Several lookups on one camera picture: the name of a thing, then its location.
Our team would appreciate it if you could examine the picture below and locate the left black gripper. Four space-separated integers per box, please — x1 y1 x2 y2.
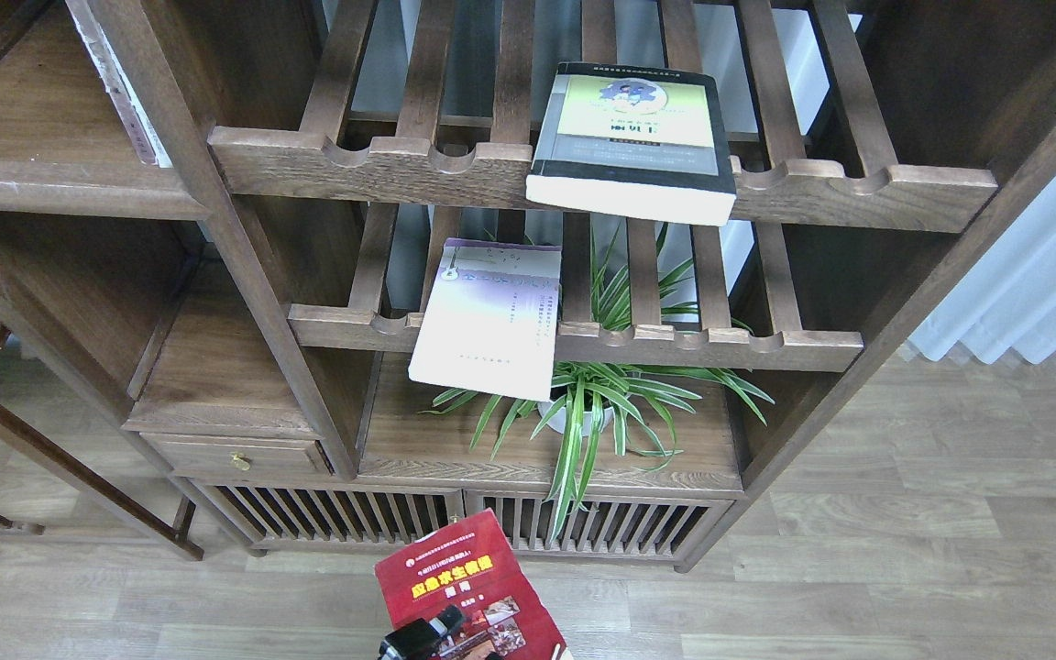
379 604 466 659

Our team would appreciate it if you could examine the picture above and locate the red book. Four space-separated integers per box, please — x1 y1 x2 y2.
376 510 573 659

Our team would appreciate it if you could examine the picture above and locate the green and black book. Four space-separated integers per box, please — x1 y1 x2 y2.
525 61 737 226

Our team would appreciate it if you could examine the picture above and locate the white plant pot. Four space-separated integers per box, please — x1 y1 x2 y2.
538 394 616 437

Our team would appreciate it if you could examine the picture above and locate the green spider plant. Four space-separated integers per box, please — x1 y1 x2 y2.
420 226 775 540

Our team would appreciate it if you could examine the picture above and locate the white and purple book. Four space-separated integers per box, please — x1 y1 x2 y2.
408 237 562 402

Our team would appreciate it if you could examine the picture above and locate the dark wooden bookshelf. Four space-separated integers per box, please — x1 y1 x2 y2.
0 1 1056 572

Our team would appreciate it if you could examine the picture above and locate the white standing book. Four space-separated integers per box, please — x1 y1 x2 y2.
67 1 173 169

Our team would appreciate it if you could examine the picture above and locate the white curtain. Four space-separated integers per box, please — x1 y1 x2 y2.
908 176 1056 364

